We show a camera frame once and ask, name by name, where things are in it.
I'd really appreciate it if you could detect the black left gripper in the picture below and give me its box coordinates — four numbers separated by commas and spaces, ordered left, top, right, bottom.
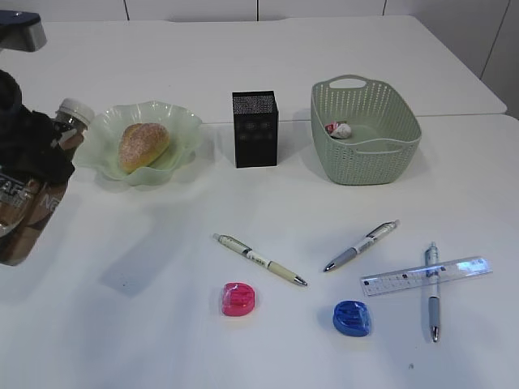
1, 71, 75, 183

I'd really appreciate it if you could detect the brown Nescafe coffee bottle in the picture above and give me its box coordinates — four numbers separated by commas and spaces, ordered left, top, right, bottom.
1, 98, 95, 266

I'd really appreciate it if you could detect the sugared bread roll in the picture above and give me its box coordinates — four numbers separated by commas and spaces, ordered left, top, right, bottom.
118, 122, 170, 173

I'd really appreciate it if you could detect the pink pencil sharpener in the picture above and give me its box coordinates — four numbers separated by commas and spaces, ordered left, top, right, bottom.
221, 282, 255, 317

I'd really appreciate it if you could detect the grey paper ball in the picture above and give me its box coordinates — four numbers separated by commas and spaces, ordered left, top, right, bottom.
330, 123, 352, 139

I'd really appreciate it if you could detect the blue pencil sharpener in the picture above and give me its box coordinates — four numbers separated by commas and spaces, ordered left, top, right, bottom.
332, 300, 371, 337

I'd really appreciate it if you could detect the pink paper ball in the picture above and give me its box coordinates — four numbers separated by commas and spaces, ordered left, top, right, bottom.
324, 122, 345, 135

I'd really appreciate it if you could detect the green wavy glass plate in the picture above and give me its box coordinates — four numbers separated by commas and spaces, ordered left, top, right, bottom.
73, 100, 202, 186

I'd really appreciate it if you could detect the cream white ballpoint pen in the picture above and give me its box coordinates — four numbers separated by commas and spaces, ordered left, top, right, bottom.
213, 233, 308, 287

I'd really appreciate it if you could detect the black square pen holder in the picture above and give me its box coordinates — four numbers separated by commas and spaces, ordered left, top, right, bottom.
232, 91, 279, 169

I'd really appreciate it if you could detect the grey white ballpoint pen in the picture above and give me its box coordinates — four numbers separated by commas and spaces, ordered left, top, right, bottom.
323, 220, 400, 272

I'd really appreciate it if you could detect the green plastic woven basket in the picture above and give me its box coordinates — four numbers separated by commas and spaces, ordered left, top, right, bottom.
311, 75, 422, 186

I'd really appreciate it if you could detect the blue white ballpoint pen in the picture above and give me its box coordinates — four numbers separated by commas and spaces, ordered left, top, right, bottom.
425, 242, 440, 343

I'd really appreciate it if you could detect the clear plastic ruler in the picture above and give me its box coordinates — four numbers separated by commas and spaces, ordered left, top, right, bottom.
360, 257, 492, 297

